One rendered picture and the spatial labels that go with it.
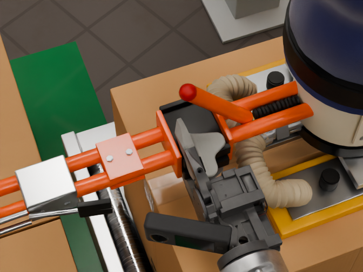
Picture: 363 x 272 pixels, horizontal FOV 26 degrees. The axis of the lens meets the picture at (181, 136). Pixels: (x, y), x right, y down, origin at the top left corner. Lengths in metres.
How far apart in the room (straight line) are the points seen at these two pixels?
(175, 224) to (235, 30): 1.60
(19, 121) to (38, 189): 0.73
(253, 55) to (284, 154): 0.20
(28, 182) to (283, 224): 0.38
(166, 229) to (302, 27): 0.31
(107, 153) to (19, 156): 0.67
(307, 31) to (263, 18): 1.63
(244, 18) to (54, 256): 1.26
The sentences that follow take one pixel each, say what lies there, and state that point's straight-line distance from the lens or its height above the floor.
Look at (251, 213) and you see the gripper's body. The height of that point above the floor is 1.09.
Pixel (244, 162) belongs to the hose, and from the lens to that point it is 1.13.
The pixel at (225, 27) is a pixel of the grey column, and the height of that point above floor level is 0.02.
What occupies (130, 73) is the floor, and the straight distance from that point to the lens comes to 2.49.
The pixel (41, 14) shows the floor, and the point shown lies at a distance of 2.67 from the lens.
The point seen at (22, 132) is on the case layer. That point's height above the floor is 0.54.
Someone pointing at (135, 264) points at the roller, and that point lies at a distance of 1.59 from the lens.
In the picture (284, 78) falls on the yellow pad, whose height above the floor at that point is 0.97.
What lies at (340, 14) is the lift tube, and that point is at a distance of 0.93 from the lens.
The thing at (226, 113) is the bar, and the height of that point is 1.13.
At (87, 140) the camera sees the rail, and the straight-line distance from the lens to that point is 1.67.
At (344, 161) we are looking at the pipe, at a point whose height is 1.00.
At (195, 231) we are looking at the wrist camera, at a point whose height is 1.09.
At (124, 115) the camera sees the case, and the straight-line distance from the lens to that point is 1.28.
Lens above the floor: 2.03
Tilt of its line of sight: 59 degrees down
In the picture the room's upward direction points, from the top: straight up
